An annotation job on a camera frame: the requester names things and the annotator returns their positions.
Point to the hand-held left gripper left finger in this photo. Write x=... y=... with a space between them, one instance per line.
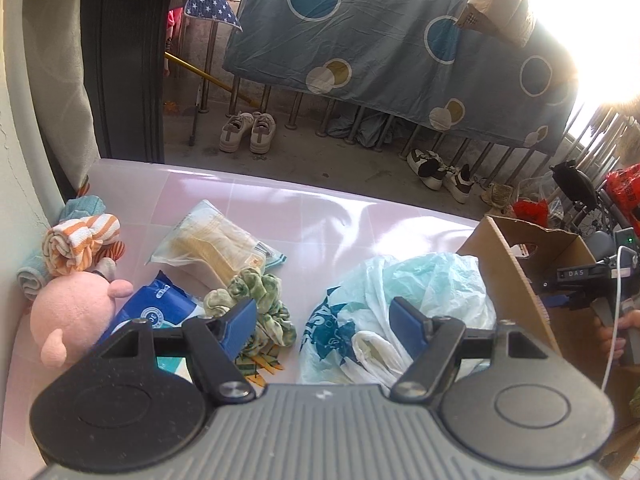
x=242 y=322

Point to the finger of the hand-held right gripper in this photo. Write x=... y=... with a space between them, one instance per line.
x=557 y=301

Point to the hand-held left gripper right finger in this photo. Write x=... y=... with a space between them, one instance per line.
x=407 y=324

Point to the green scrunchie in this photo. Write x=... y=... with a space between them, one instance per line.
x=255 y=285

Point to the cardboard box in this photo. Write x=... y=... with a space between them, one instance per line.
x=500 y=270

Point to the clear cloth packet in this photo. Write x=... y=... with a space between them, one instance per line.
x=215 y=245

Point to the blue wipes packet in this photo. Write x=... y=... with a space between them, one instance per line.
x=150 y=310

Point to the pink plush toy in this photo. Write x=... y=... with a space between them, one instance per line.
x=75 y=310

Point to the orange striped towel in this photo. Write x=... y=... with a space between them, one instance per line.
x=75 y=240

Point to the teal towel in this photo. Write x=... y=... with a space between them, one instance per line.
x=82 y=207

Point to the person's right hand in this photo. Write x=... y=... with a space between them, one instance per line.
x=631 y=320

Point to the pale green plastic bag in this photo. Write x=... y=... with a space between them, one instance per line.
x=440 y=285

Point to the small red plastic bag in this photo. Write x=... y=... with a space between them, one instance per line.
x=530 y=209

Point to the black padded seat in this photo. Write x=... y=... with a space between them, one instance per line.
x=572 y=180

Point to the beige shoe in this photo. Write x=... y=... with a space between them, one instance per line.
x=497 y=195

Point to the pink printed tablecloth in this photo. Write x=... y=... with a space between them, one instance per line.
x=300 y=210

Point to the grey cloth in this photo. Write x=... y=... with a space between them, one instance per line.
x=370 y=125

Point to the metal railing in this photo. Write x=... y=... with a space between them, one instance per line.
x=296 y=110

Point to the yellow stick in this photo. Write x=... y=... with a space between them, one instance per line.
x=210 y=77

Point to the blue circle print bedsheet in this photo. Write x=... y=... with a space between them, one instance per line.
x=380 y=35

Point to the cream cloth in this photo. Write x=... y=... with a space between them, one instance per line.
x=500 y=0

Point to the red garment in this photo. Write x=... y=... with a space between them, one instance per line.
x=172 y=25

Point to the beige curtain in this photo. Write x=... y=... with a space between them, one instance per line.
x=55 y=60

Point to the metal wheeled frame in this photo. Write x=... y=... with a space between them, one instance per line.
x=605 y=220

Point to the dark door frame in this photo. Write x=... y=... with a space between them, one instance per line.
x=130 y=60

